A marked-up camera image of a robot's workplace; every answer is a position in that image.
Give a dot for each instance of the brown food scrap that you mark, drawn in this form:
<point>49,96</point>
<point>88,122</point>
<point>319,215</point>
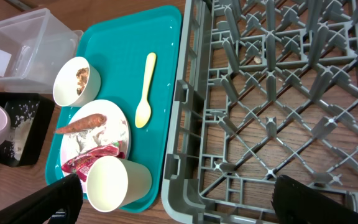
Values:
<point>82,76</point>

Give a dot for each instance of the spilled white rice pile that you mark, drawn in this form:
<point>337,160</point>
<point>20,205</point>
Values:
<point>22,114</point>

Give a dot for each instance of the orange carrot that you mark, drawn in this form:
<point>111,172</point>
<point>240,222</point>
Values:
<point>88,122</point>

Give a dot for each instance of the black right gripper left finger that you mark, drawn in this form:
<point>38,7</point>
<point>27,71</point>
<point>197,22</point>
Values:
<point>59,202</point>

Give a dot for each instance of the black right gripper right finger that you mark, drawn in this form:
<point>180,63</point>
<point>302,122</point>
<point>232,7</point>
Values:
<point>295,203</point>

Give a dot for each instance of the crumpled white napkin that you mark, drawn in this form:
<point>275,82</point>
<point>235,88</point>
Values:
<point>83,141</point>

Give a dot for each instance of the pink plate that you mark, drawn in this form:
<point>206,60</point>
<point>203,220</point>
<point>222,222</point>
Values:
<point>115,120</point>

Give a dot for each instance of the red snack wrapper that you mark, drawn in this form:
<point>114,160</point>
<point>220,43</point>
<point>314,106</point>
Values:
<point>82,163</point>

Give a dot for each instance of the white cup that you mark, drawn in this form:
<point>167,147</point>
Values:
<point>113,183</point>

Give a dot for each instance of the teal serving tray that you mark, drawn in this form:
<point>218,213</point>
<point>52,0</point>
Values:
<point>117,49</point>

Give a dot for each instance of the yellow plastic spoon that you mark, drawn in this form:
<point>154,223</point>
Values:
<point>143,111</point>

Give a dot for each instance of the white bowl with food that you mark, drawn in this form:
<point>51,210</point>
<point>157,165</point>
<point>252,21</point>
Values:
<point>64,88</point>

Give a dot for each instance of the black waste tray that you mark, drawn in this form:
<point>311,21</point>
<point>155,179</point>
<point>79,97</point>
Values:
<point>37,133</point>

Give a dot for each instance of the clear plastic bin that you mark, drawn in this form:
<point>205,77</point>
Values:
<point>33,48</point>

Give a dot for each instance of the grey dishwasher rack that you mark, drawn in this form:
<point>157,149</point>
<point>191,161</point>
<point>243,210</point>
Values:
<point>263,89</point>

